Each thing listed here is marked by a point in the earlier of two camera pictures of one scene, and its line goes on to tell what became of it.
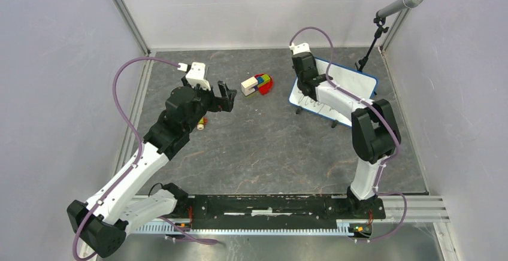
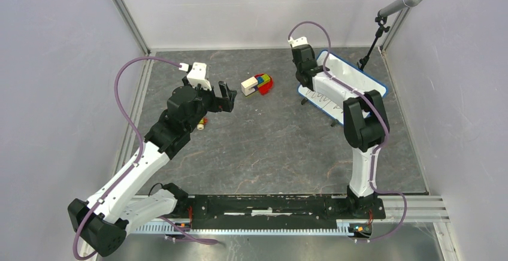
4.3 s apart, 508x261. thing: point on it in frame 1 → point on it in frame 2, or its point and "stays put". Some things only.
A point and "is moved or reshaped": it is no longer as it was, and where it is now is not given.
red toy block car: x=202 y=123 stays put
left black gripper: x=219 y=103 stays put
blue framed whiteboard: x=356 y=82 is moved or reshaped
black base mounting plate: x=277 y=212 stays put
